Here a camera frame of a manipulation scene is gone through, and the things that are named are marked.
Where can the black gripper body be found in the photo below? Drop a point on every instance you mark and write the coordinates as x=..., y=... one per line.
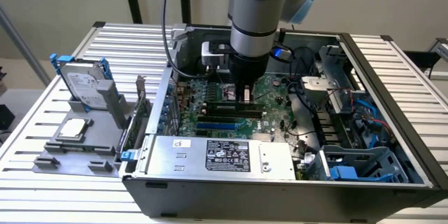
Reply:
x=249, y=66

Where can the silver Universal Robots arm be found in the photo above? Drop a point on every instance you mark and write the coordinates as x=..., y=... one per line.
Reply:
x=251, y=11

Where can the black RAM slot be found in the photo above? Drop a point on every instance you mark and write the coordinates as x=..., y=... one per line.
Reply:
x=233, y=114

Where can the CPU socket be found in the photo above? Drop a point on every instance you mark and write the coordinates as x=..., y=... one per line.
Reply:
x=229, y=92

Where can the green motherboard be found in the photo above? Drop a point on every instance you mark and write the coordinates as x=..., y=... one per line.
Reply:
x=210, y=90

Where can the black expansion slot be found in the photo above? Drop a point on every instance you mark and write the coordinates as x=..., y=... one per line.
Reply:
x=217, y=119

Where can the blue expansion slot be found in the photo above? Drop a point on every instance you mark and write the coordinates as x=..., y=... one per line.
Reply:
x=215, y=126

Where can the silver chipset heat sink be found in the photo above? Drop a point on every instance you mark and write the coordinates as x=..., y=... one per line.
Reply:
x=262, y=137

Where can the silver metal drive cage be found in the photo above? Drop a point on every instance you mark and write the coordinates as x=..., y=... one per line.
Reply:
x=333, y=82

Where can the silver power supply unit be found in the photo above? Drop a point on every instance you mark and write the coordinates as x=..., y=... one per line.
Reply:
x=217, y=157

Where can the green graphics card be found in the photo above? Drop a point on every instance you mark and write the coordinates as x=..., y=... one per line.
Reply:
x=138, y=119

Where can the blue case latch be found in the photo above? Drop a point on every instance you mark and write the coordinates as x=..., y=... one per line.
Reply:
x=127, y=155

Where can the black open PC case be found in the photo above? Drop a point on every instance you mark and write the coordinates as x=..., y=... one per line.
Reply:
x=281, y=197

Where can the grey disk bay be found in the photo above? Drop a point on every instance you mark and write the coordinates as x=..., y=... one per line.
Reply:
x=365, y=162

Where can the hard disk in blue caddy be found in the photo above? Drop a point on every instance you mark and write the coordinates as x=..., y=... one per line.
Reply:
x=82, y=85

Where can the grey parts rack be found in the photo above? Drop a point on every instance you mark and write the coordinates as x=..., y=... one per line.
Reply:
x=87, y=145

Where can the silver CPU chip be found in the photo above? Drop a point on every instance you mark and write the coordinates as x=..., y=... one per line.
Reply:
x=73, y=128

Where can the grey metal pole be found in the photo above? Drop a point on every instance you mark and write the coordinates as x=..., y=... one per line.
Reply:
x=25, y=47

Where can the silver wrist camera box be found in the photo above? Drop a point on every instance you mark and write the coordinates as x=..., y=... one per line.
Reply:
x=213, y=53

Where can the blue disk bracket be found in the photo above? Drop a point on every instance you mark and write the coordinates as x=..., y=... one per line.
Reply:
x=343, y=174

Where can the aluminium frame with black box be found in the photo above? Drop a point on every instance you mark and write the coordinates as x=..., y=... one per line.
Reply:
x=429, y=56

